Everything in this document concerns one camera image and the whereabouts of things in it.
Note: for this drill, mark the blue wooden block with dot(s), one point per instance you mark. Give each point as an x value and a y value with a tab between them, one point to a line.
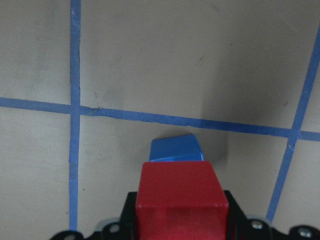
176	149

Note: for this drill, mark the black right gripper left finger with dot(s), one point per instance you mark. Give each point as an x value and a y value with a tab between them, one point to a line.
128	219

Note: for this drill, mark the red wooden block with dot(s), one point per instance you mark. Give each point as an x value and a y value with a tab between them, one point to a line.
181	200

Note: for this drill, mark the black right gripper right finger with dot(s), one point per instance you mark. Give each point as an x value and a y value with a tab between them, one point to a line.
236	220

